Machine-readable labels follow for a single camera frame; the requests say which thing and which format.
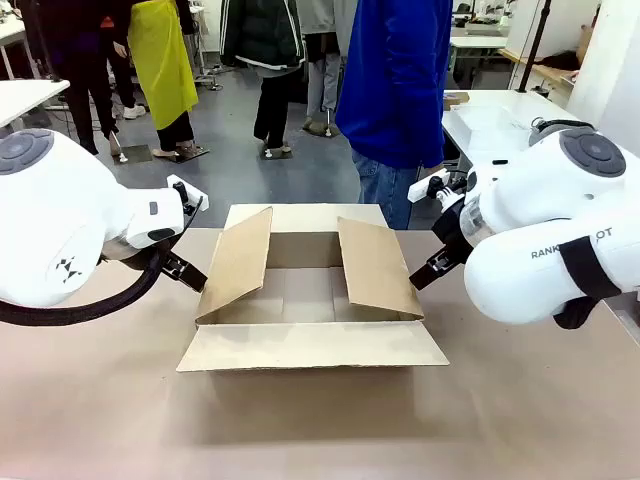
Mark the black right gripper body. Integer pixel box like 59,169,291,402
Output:
430,202,474,257

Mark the brown cardboard box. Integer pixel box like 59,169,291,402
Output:
175,203,452,374

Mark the blue sleeved left forearm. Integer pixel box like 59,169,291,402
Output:
399,94,447,170

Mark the clear plastic container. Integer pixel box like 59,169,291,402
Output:
458,103,544,147

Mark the large white table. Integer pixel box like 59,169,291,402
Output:
441,89,604,174

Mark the dark floor plate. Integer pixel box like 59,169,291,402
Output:
112,144,154,165

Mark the person in blue jacket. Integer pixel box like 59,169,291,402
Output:
334,0,455,231

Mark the wooden table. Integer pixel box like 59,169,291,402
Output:
498,47,577,92

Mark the person with white sneakers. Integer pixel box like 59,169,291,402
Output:
107,39,149,121

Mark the person in yellow apron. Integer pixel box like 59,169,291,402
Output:
126,0,202,162

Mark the person in grey clothes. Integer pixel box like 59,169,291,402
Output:
301,0,359,137

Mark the black stand pole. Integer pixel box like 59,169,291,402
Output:
516,0,552,95

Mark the black bag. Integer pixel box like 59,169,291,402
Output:
541,49,582,72

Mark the person in black clothes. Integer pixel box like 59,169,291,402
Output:
47,0,124,157

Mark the white table with round corner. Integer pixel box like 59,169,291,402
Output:
0,78,72,129

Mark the person in dark striped jacket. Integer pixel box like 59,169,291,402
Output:
218,0,307,157

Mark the black tripod pole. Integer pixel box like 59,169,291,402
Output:
27,0,72,85

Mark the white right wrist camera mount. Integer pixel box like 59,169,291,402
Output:
407,169,469,204

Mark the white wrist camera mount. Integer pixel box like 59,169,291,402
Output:
166,173,209,221
407,169,469,204

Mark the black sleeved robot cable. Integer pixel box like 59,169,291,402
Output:
0,247,167,327

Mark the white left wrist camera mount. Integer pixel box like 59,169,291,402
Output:
166,173,209,221

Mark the black strap on arm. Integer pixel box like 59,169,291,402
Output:
552,236,622,331

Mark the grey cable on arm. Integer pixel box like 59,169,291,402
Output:
528,117,597,147

